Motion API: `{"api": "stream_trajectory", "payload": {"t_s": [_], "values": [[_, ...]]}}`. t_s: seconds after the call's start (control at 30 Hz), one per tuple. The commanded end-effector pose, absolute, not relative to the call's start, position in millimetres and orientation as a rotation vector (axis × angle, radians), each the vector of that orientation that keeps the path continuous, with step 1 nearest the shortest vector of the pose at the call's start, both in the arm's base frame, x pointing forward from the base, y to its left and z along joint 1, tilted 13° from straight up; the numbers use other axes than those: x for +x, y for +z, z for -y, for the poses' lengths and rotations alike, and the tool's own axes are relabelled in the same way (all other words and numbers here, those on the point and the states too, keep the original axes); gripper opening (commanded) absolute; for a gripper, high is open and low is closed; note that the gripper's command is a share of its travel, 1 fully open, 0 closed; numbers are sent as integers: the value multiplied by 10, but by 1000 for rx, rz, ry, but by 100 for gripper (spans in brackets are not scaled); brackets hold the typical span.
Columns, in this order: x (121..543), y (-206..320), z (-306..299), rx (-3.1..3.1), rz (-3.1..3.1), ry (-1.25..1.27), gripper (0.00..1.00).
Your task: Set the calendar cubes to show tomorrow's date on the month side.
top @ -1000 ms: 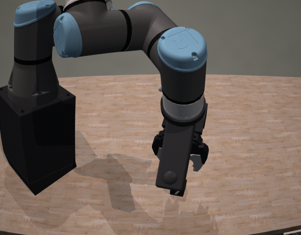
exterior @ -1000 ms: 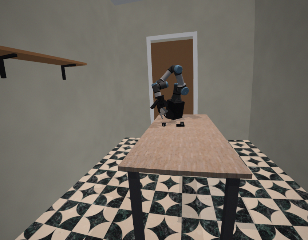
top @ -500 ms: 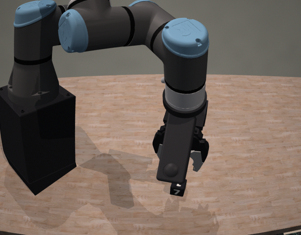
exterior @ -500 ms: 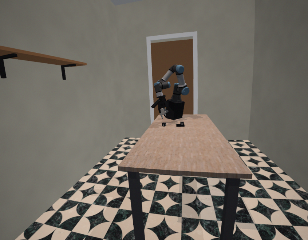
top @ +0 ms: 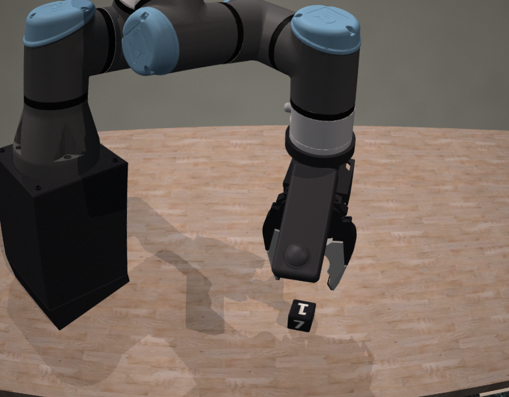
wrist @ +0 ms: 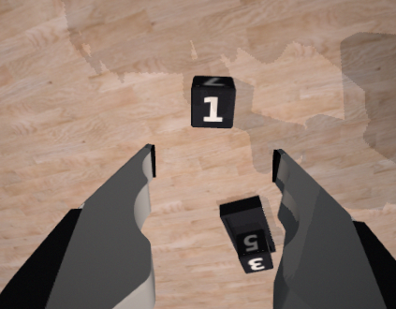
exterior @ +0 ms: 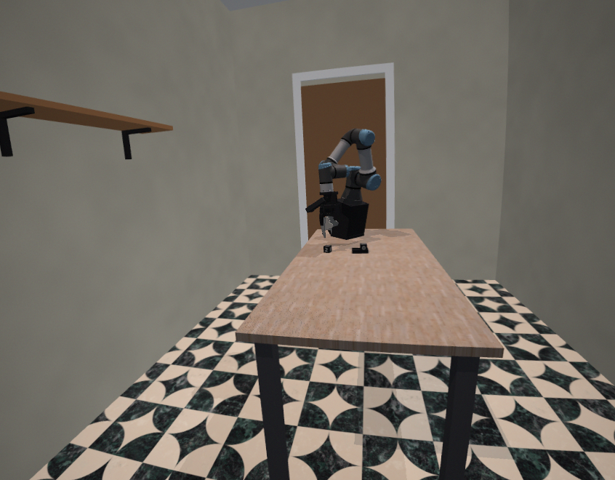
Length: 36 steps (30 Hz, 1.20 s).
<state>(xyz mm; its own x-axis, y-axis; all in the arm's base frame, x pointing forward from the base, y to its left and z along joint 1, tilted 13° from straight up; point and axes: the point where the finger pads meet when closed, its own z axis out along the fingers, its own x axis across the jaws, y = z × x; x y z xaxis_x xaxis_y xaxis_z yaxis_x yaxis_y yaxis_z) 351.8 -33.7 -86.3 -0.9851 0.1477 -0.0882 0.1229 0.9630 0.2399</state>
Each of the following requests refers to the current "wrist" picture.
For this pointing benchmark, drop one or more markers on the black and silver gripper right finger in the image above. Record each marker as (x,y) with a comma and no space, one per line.
(331,260)

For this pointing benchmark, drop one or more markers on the black cube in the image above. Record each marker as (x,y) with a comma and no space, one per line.
(254,251)
(212,102)

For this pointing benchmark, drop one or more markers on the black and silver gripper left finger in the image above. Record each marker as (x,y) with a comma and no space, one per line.
(96,257)

